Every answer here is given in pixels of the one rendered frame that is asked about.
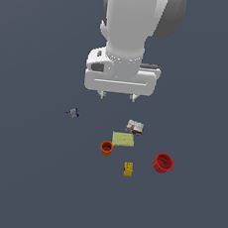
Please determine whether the red cup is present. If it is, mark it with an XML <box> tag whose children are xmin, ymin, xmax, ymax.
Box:
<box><xmin>151</xmin><ymin>151</ymin><xmax>175</xmax><ymax>175</ymax></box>

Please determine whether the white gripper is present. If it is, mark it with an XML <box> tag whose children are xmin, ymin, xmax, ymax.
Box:
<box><xmin>82</xmin><ymin>46</ymin><xmax>165</xmax><ymax>106</ymax></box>

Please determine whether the small grey blue tool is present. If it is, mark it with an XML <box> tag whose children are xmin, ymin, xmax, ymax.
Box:
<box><xmin>65</xmin><ymin>106</ymin><xmax>80</xmax><ymax>119</ymax></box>

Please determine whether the white red box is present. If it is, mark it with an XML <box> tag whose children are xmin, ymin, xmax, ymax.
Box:
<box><xmin>124</xmin><ymin>118</ymin><xmax>145</xmax><ymax>137</ymax></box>

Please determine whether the orange cup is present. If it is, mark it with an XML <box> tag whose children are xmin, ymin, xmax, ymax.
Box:
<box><xmin>99</xmin><ymin>140</ymin><xmax>115</xmax><ymax>158</ymax></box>

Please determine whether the yellow box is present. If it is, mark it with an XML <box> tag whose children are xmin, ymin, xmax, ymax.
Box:
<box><xmin>122</xmin><ymin>161</ymin><xmax>135</xmax><ymax>177</ymax></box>

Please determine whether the pale green sponge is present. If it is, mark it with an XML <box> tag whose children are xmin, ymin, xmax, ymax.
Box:
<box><xmin>111</xmin><ymin>130</ymin><xmax>136</xmax><ymax>149</ymax></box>

